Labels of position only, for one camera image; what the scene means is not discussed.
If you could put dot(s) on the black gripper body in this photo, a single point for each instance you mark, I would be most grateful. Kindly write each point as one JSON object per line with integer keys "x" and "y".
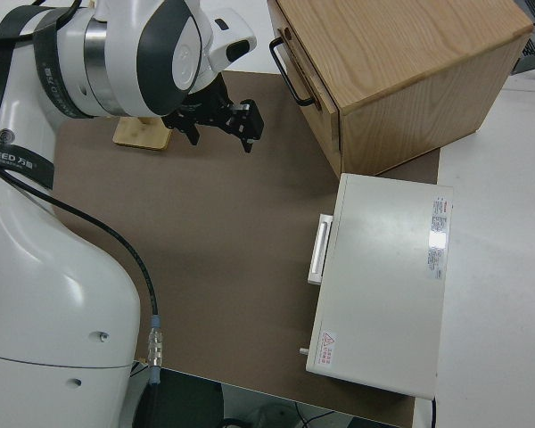
{"x": 205, "y": 107}

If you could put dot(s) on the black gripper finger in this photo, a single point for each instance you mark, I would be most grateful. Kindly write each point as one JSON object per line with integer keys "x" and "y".
{"x": 249, "y": 125}
{"x": 191, "y": 131}

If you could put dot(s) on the light wooden drawer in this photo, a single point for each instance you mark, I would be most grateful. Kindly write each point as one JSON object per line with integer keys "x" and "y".
{"x": 325, "y": 134}

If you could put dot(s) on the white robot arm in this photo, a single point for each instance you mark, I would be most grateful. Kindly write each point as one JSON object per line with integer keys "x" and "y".
{"x": 49, "y": 290}

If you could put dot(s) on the wooden mug rack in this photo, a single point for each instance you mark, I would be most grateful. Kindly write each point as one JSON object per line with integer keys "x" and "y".
{"x": 138, "y": 136}

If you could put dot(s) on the brown table mat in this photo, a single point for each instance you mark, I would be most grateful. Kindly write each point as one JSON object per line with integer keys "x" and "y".
{"x": 227, "y": 223}

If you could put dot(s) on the light wooden cabinet housing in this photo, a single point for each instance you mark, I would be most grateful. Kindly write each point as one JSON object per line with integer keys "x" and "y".
{"x": 405, "y": 67}

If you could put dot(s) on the white toaster oven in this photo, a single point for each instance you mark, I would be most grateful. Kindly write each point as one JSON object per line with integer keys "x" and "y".
{"x": 383, "y": 290}

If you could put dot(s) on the white oven knob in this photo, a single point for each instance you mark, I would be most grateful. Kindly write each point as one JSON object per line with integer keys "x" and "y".
{"x": 302, "y": 351}

